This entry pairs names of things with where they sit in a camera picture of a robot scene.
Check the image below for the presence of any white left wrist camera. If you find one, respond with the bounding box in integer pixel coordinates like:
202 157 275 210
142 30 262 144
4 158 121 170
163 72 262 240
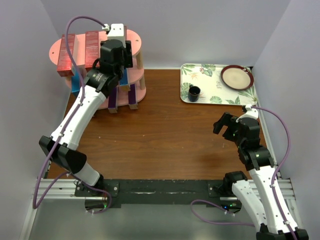
107 23 126 47

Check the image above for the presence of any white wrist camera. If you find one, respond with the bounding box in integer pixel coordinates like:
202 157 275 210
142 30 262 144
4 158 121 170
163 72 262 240
107 23 126 47
236 104 259 123

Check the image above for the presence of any red rimmed beige plate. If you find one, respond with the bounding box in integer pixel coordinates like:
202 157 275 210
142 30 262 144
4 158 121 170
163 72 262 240
220 65 254 91

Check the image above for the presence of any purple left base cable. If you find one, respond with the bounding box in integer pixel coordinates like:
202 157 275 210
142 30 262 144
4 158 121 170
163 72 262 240
74 179 113 215

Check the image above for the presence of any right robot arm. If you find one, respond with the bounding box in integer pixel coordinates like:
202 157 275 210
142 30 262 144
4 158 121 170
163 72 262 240
213 110 309 240

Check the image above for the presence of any pink three-tier shelf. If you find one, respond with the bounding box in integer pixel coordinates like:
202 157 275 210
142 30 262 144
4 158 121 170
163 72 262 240
49 29 147 110

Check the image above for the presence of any blue toothpaste box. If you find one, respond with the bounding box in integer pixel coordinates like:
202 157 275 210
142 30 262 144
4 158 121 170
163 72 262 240
71 73 81 97
118 75 131 92

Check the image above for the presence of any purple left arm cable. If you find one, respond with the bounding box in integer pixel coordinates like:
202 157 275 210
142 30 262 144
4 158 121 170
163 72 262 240
32 16 111 210

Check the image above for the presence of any silver purple toothpaste box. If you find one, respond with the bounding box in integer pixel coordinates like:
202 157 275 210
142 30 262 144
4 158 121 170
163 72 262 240
108 87 118 114

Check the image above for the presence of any dark blue mug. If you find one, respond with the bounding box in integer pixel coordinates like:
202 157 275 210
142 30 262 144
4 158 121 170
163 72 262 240
187 84 201 103

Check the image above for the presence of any black base mat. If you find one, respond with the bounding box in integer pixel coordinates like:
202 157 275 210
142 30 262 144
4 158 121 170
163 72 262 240
74 178 253 209

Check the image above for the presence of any blue toothpaste box front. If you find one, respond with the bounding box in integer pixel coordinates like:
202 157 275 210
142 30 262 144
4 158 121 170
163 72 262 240
71 73 81 97

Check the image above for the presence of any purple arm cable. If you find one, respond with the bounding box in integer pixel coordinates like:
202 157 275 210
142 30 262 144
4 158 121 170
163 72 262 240
251 105 298 240
32 16 111 210

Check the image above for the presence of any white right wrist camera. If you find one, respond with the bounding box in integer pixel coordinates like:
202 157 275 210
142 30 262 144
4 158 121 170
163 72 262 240
236 104 259 123

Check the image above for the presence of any floral serving tray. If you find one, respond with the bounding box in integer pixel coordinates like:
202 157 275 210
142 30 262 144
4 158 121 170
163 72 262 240
180 63 258 106

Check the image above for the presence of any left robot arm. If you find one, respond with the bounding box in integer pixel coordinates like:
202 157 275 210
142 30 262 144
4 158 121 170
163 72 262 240
39 39 133 196

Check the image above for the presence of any red toothpaste box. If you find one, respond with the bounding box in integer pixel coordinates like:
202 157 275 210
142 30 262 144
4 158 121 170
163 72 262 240
56 33 79 77
84 31 100 72

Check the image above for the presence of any aluminium frame rail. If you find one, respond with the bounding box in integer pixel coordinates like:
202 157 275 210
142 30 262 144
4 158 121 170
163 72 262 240
37 179 76 200

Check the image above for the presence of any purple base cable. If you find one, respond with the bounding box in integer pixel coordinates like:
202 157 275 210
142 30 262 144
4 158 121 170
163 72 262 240
74 179 113 215
190 199 256 228

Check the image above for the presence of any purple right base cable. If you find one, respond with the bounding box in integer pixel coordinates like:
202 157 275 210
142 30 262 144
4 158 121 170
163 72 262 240
190 199 256 228

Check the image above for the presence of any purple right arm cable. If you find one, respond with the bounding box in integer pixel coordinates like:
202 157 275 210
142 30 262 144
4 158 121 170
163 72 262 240
251 105 298 240

